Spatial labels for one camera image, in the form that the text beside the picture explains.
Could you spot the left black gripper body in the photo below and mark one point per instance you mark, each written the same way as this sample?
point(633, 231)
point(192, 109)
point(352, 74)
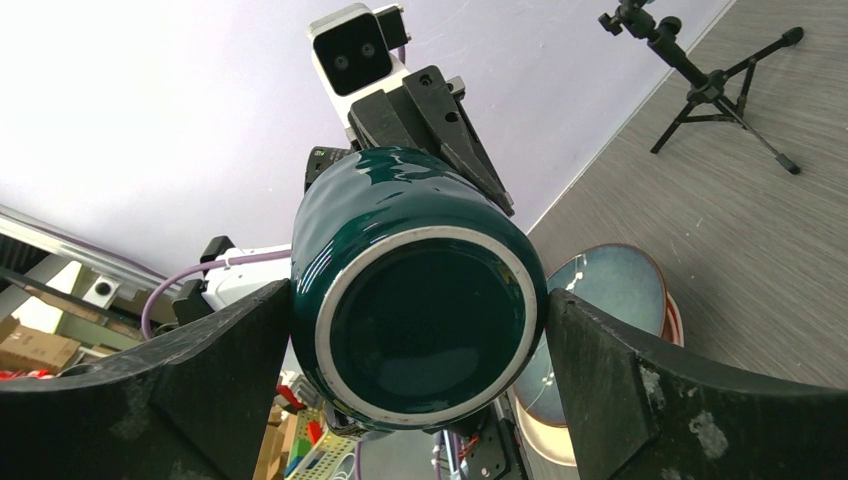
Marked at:
point(376, 121)

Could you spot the blue floral plate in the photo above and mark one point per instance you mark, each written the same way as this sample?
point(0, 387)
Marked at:
point(620, 282)

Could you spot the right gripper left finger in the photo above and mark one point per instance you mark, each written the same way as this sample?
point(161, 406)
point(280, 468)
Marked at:
point(190, 404)

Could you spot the aluminium frame rail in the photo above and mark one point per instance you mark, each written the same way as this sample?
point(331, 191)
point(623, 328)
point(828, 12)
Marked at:
point(115, 276)

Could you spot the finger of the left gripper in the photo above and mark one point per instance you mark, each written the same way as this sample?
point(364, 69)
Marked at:
point(492, 444)
point(438, 124)

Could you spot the dark green mug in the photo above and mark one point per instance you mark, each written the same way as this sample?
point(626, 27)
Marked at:
point(415, 300)

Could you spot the green microphone on tripod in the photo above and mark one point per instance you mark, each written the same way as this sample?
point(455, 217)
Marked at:
point(718, 96)

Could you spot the pink cream plate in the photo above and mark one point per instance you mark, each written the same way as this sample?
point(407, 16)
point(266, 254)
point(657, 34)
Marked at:
point(539, 411)

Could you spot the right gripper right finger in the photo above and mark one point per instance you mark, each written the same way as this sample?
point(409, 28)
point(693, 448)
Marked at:
point(639, 407)

